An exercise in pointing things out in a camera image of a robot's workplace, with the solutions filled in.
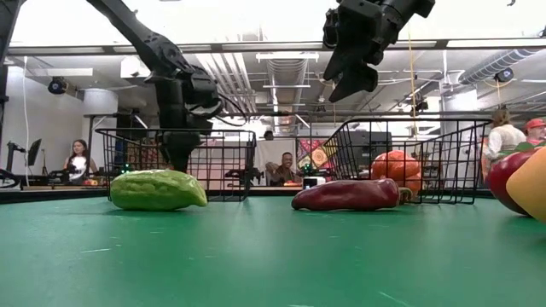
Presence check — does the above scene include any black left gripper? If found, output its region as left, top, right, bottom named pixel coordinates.
left=155, top=75, right=214, bottom=174

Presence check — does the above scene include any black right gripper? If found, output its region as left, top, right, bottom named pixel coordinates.
left=322, top=0, right=402, bottom=104

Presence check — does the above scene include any green bumpy gourd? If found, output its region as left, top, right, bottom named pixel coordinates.
left=109, top=169, right=209, bottom=212

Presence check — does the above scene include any orange-red pumpkin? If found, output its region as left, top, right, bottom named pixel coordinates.
left=369, top=149, right=423, bottom=197

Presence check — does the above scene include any red tomato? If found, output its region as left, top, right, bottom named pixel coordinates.
left=485, top=142, right=546, bottom=217

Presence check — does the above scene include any yellow lemon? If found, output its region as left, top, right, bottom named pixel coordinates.
left=505, top=147, right=546, bottom=224

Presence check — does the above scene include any white ceiling air unit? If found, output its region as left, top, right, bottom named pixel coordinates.
left=119, top=55, right=151, bottom=80

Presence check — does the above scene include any person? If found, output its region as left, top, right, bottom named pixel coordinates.
left=481, top=108, right=528, bottom=171
left=62, top=139, right=100, bottom=182
left=264, top=152, right=303, bottom=188
left=524, top=118, right=546, bottom=147

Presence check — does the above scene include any small white screen device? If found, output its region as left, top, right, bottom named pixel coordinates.
left=301, top=176, right=327, bottom=191

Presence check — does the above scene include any green table mat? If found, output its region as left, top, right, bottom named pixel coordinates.
left=0, top=195, right=546, bottom=307

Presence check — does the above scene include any black monitor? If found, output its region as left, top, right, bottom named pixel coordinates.
left=26, top=138, right=43, bottom=167

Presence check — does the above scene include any black wire basket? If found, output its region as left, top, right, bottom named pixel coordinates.
left=323, top=118, right=494, bottom=205
left=96, top=127, right=258, bottom=203

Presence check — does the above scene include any colourful patterned wall cloth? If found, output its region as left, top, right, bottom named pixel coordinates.
left=296, top=138, right=338, bottom=176

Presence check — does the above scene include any black table frame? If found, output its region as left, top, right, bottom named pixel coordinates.
left=0, top=187, right=546, bottom=205

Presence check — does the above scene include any silver ventilation duct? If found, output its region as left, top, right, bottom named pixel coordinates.
left=458, top=47, right=543, bottom=85

